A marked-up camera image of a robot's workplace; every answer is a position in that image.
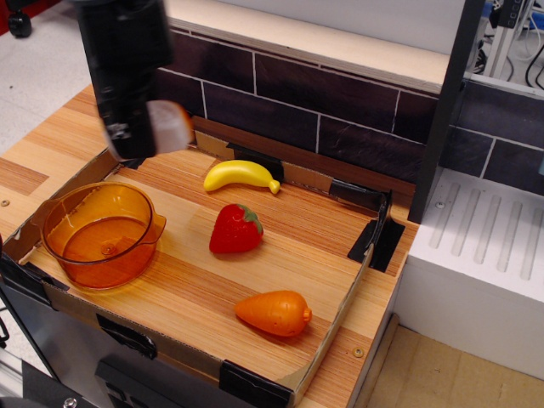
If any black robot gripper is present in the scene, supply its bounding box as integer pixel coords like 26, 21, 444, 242
72, 1, 173, 162

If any white and orange toy sushi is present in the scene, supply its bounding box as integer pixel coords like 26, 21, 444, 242
146, 99, 195, 154

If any orange transparent plastic pot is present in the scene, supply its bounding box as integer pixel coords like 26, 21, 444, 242
31, 182, 167, 289

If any cardboard fence with black tape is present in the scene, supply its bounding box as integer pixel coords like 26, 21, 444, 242
1, 113, 411, 407

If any yellow toy banana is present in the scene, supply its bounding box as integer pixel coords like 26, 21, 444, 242
203, 160, 281, 194

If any red toy strawberry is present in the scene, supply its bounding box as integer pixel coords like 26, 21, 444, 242
209, 204, 264, 254

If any black caster wheel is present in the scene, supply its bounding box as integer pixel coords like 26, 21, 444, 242
8, 9, 32, 38

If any orange toy carrot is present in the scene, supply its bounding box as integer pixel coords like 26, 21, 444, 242
235, 290, 313, 337

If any dark brick backsplash shelf unit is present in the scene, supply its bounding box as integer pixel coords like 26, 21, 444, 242
146, 1, 483, 223

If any white ridged sink drainboard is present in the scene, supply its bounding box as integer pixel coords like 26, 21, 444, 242
394, 170, 543, 378

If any white aluminium frame with cables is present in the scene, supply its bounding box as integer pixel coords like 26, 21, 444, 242
472, 1, 543, 99

